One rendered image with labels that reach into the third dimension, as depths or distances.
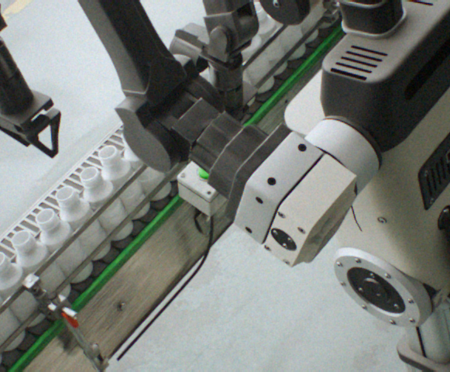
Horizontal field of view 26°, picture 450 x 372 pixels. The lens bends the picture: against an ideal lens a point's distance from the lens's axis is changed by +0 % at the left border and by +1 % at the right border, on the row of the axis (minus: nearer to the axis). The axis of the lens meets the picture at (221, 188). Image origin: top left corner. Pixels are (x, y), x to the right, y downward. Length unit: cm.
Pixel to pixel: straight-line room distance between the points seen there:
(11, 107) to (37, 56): 303
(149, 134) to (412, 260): 42
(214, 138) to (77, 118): 292
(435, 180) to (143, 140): 38
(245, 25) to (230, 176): 52
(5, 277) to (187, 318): 137
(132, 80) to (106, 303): 86
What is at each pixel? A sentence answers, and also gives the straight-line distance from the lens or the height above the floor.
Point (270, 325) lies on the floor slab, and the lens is 294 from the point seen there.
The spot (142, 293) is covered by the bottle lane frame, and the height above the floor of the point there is 88.
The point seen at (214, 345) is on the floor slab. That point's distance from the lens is 296.
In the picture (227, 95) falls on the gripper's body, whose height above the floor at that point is 130.
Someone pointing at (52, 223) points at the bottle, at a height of 116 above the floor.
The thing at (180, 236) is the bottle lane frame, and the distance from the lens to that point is 197.
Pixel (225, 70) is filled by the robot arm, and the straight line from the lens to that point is 157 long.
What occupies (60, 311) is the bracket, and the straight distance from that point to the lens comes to 173.
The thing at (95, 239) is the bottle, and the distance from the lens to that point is 184.
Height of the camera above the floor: 228
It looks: 42 degrees down
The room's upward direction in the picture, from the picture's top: 22 degrees counter-clockwise
